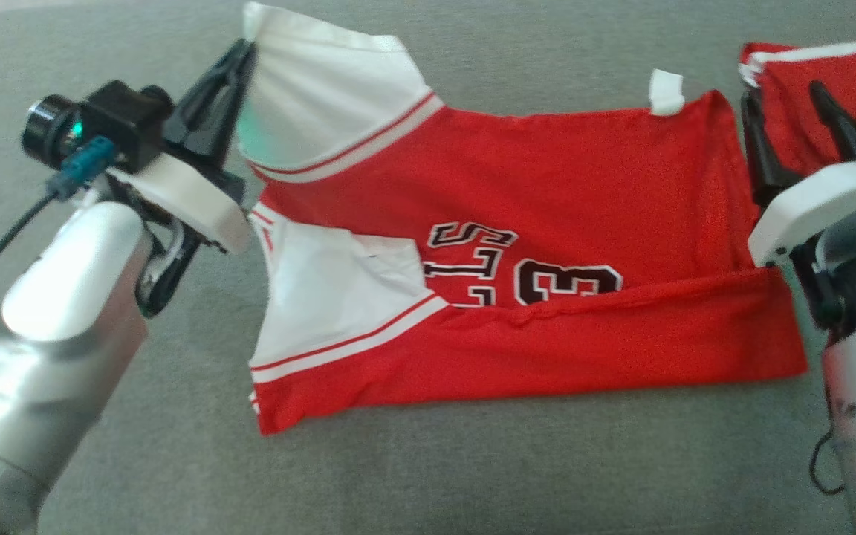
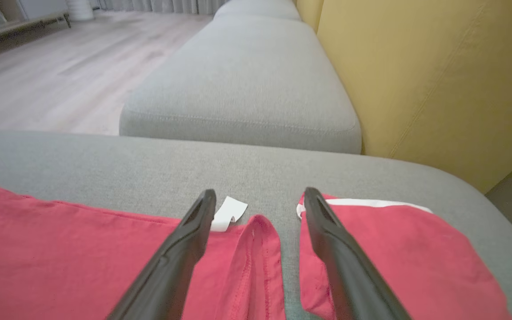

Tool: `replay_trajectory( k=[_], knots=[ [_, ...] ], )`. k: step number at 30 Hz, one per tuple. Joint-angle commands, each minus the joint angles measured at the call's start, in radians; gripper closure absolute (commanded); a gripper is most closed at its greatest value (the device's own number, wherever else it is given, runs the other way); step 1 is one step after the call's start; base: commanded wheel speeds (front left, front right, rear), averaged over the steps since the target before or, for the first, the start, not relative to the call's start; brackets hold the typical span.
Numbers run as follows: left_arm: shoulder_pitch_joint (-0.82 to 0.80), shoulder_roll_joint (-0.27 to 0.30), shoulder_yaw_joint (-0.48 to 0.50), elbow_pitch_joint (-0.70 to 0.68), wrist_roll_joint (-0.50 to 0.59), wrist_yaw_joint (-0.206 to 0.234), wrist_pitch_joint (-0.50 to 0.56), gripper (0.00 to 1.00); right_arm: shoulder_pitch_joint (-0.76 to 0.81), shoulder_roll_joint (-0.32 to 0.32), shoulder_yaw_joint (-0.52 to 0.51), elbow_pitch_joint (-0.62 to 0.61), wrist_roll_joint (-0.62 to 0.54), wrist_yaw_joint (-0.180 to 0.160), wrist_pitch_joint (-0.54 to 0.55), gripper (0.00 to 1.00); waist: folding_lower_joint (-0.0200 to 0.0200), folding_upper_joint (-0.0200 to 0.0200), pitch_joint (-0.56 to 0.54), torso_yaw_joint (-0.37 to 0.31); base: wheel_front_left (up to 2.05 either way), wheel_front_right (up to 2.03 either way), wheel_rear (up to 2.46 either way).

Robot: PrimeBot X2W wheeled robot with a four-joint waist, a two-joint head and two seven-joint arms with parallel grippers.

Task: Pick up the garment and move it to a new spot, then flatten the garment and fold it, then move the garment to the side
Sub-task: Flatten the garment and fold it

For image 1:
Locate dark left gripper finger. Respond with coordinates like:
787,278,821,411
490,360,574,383
189,39,258,188
163,42,243,147

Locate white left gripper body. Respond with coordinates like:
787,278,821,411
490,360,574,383
107,152,253,320

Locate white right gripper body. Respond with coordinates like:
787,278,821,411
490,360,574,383
748,161,856,337

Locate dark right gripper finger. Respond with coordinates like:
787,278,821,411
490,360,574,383
808,80,856,162
740,88,802,210

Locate red shorts with white stripe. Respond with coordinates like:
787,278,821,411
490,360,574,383
739,41,856,179

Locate red and white basketball jersey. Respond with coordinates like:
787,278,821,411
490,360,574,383
239,1,809,437

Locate large grey sofa seat cushion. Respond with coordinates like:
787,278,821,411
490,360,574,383
0,0,856,535

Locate black left camera cable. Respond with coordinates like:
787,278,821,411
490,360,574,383
0,136,118,282

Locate black camera cable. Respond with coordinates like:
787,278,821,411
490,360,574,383
808,429,846,496
0,136,118,282

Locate black right camera cable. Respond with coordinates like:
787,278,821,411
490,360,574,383
808,429,846,496

